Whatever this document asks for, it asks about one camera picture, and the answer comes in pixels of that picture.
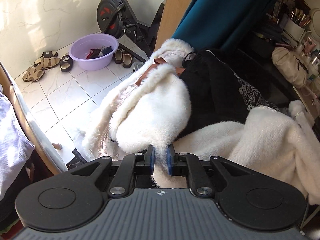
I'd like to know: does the white fuzzy knit sweater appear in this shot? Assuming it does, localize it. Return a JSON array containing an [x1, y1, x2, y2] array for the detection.
[[152, 100, 320, 205]]

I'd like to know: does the white folded clothes stack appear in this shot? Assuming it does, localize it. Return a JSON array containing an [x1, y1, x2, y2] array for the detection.
[[0, 90, 35, 199]]

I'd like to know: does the white fluffy fur coat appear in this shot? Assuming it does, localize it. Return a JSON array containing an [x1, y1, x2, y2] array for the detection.
[[76, 38, 193, 161]]

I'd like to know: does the tan leather chair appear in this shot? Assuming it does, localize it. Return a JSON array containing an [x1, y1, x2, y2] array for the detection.
[[1, 66, 68, 175]]

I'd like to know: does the black garment pile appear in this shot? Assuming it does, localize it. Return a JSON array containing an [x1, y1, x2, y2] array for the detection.
[[178, 50, 279, 139]]

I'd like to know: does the brown flat shoe right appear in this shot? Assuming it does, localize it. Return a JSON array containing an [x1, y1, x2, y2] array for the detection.
[[122, 53, 132, 69]]

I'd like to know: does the brown flat shoe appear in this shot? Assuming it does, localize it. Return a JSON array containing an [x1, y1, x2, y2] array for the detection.
[[122, 53, 132, 69], [113, 49, 123, 64]]

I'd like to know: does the brown flat shoe left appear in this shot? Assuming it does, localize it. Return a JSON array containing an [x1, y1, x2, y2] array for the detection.
[[113, 49, 123, 64]]

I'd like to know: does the purple plastic basin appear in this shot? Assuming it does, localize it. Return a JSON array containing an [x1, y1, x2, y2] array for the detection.
[[69, 34, 119, 71]]

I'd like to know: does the black slide slipper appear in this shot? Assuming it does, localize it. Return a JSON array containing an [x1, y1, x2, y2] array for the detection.
[[60, 53, 73, 72]]

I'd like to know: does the tan sandal near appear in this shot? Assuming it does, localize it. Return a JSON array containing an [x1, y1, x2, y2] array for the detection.
[[22, 67, 45, 82]]

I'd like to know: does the tan sandal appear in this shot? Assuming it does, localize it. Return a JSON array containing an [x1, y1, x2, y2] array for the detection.
[[22, 67, 45, 82], [34, 57, 61, 70]]

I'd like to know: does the tan sandal far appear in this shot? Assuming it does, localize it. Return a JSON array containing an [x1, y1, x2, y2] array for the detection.
[[34, 57, 61, 70]]

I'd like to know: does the beige bag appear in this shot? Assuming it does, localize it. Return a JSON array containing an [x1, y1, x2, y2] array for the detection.
[[272, 47, 309, 88]]

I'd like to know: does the black exercise bike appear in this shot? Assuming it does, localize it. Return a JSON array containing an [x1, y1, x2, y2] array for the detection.
[[97, 0, 164, 57]]

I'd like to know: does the teal curtain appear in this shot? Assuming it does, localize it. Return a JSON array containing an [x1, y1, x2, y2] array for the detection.
[[172, 0, 277, 51]]

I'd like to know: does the makeup brush holder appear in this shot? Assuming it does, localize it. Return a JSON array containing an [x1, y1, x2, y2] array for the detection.
[[272, 0, 311, 47]]

